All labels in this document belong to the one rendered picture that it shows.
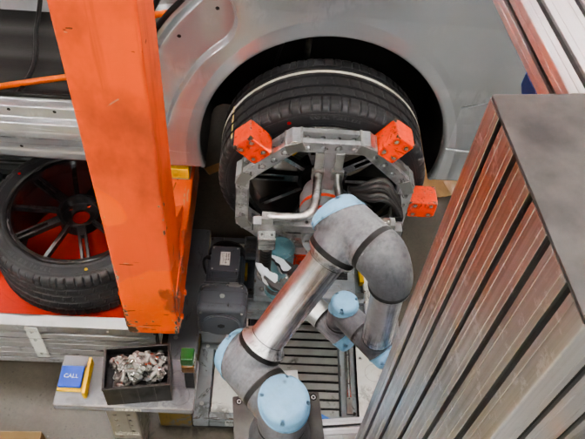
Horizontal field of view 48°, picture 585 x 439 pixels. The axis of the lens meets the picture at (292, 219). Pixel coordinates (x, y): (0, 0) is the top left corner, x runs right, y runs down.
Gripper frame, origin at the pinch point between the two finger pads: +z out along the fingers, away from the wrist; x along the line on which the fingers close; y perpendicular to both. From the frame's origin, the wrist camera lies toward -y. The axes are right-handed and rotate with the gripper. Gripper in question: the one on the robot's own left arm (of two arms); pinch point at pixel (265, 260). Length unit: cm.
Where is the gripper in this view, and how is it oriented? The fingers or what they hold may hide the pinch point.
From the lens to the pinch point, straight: 195.4
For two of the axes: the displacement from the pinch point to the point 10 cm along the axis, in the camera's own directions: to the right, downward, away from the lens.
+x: 7.1, -5.2, 4.8
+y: -0.7, 6.2, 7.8
